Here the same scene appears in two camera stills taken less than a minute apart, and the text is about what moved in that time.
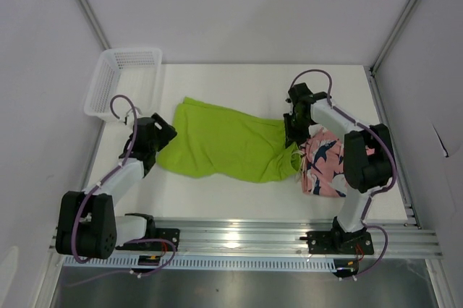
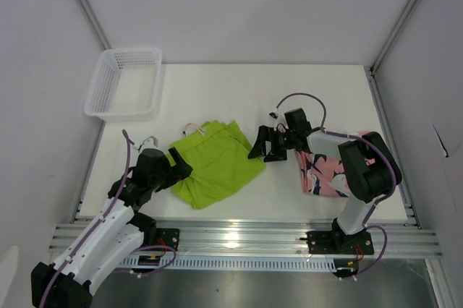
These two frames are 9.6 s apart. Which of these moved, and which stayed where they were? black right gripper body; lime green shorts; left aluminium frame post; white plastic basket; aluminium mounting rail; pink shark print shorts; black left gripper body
Moved: black right gripper body; lime green shorts; black left gripper body
Stayed: aluminium mounting rail; left aluminium frame post; pink shark print shorts; white plastic basket
